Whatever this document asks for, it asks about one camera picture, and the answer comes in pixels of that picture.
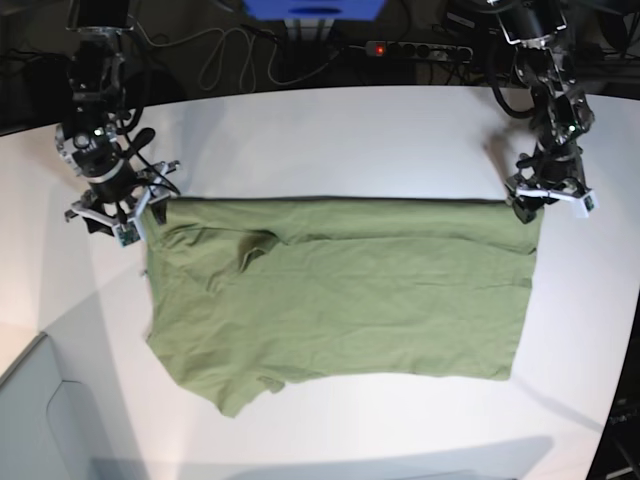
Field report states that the blue plastic box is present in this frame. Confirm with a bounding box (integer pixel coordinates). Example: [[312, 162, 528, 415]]
[[243, 0, 385, 21]]

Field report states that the grey looped cable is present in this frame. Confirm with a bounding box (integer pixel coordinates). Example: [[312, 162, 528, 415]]
[[197, 27, 346, 92]]

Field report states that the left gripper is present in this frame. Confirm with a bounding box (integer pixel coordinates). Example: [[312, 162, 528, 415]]
[[505, 141, 592, 224]]

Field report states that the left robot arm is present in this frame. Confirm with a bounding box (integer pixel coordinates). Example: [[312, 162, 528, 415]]
[[476, 1, 598, 224]]

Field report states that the white power strip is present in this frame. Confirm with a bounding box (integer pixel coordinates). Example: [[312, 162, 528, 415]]
[[364, 40, 473, 64]]

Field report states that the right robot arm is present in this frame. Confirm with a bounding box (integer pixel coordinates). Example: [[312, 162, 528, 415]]
[[55, 1, 181, 246]]

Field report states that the green T-shirt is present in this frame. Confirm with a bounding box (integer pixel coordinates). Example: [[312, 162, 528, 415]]
[[143, 198, 542, 417]]

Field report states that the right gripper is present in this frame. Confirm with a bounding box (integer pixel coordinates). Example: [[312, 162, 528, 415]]
[[55, 127, 180, 235]]

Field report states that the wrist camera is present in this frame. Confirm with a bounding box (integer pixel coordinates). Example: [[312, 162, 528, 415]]
[[112, 218, 146, 247], [572, 190, 598, 219]]

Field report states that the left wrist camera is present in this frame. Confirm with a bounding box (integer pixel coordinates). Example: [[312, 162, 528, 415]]
[[572, 190, 598, 219]]

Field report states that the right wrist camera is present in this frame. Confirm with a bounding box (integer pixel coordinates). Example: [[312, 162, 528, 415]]
[[112, 218, 146, 247]]

